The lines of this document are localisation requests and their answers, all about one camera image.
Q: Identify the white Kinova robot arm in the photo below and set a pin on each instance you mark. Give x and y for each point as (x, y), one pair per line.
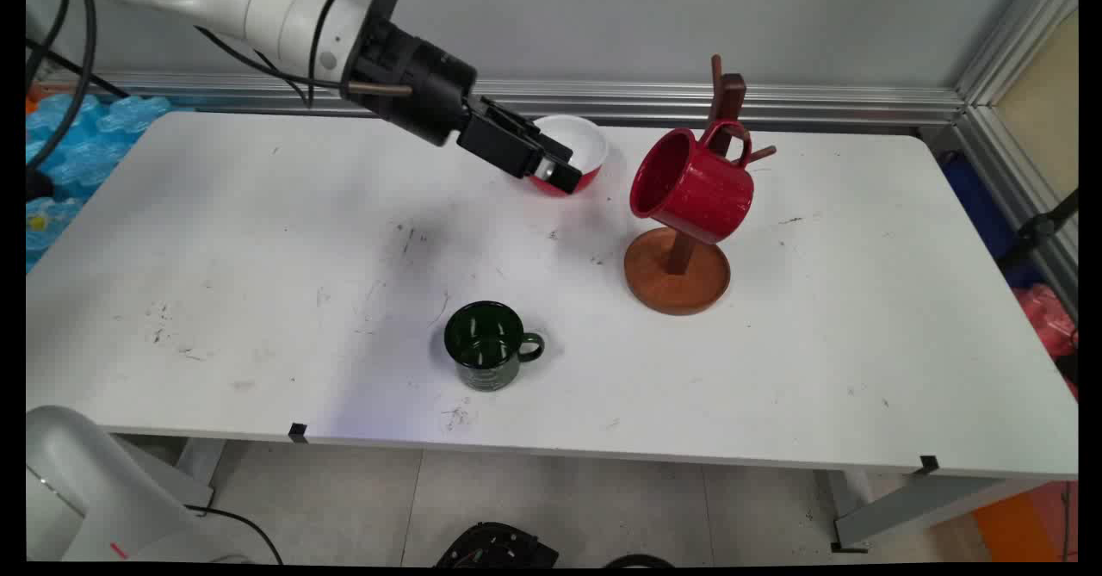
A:
(267, 8)

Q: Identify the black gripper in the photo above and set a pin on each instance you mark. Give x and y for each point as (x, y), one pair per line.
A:
(413, 85)

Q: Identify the orange red floor mat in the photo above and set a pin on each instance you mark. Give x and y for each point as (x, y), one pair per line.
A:
(1020, 529)

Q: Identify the beige panel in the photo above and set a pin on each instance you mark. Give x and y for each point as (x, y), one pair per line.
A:
(1046, 102)

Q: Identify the black tape piece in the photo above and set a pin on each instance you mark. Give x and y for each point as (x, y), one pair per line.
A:
(928, 464)
(298, 432)

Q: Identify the thin black rod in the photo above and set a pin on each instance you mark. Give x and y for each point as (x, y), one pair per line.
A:
(77, 71)

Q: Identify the dark green mug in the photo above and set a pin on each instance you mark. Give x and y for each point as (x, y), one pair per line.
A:
(486, 348)

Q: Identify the grey table leg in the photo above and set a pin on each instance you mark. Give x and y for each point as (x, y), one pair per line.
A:
(913, 507)
(200, 468)

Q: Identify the red speckled mug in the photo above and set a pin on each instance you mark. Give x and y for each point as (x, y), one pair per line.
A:
(697, 188)

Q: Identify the black device on floor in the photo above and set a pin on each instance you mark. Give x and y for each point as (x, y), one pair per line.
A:
(495, 548)

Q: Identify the aluminium frame post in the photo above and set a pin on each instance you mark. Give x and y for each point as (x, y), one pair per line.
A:
(1024, 29)

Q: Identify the blue floor mat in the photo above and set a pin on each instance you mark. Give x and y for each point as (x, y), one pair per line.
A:
(977, 206)

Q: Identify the wooden mug tree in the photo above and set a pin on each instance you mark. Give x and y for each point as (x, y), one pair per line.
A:
(680, 288)

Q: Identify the red bowl white inside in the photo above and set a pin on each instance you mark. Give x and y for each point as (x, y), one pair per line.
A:
(587, 141)

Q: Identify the aluminium frame rail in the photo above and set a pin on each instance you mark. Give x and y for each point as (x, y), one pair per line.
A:
(775, 102)
(1024, 206)

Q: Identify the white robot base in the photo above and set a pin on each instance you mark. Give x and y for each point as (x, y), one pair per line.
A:
(95, 490)

